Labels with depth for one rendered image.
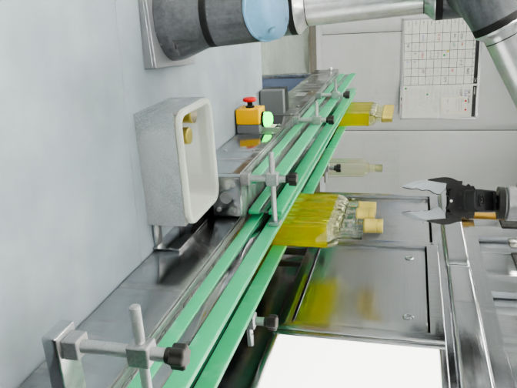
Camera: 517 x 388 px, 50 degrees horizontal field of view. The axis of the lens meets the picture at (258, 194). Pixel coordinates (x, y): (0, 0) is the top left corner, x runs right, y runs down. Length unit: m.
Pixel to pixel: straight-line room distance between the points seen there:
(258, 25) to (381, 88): 6.16
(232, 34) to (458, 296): 0.75
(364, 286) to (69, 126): 0.77
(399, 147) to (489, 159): 1.08
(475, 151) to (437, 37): 1.46
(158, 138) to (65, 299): 0.34
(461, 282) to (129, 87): 0.86
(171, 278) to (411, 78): 6.30
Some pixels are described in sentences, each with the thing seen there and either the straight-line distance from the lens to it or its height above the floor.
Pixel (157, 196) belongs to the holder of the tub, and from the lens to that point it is 1.09.
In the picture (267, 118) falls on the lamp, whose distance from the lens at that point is 1.62.
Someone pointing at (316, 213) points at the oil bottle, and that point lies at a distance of 1.34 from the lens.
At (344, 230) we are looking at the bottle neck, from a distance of 1.28.
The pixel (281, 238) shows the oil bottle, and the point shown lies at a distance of 1.30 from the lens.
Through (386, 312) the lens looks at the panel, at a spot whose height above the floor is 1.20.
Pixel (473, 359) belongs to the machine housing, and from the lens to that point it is 1.14.
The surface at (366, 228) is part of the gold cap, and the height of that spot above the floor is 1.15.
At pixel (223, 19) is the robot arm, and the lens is 1.09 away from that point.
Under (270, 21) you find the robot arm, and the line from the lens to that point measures 1.08.
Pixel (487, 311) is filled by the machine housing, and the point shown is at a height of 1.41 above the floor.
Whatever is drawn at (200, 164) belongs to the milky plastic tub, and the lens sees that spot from 1.21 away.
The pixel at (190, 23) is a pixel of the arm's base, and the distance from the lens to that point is 1.11.
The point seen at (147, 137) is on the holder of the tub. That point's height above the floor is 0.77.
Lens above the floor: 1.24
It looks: 15 degrees down
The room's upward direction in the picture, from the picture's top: 92 degrees clockwise
